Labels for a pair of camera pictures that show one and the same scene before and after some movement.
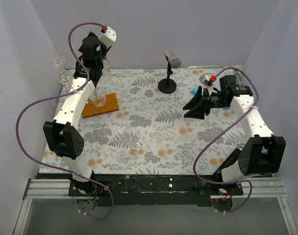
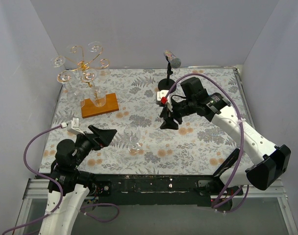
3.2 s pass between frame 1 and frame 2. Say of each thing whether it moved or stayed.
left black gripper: moved
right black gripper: moved
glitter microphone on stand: stayed
